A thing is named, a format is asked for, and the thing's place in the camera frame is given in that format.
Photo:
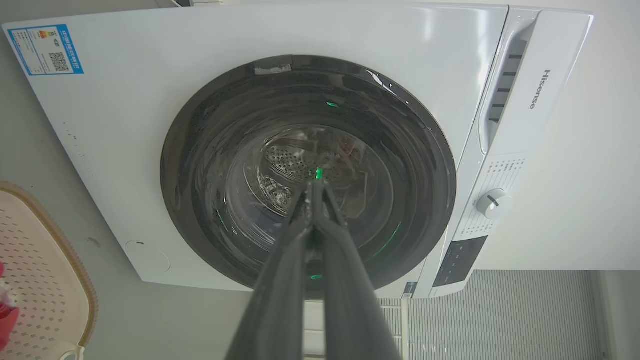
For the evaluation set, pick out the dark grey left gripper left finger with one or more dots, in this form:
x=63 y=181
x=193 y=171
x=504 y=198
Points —
x=280 y=295

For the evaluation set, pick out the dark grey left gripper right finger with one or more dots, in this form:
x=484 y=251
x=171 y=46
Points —
x=352 y=300

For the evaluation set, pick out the beige perforated laundry basket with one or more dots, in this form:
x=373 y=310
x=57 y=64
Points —
x=40 y=265

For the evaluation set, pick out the round dark washing machine door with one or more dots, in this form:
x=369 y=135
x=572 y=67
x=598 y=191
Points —
x=400 y=165

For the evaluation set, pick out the white washing machine dial knob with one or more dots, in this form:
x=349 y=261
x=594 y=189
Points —
x=493 y=203

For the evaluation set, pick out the white front-load washing machine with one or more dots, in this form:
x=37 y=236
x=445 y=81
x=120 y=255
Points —
x=125 y=140

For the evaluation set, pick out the red clothing item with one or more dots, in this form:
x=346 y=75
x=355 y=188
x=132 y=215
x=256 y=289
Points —
x=6 y=312

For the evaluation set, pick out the white detergent drawer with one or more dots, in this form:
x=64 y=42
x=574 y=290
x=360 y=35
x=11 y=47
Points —
x=535 y=75

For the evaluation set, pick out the blue energy label sticker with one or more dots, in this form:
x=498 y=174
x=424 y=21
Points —
x=46 y=49

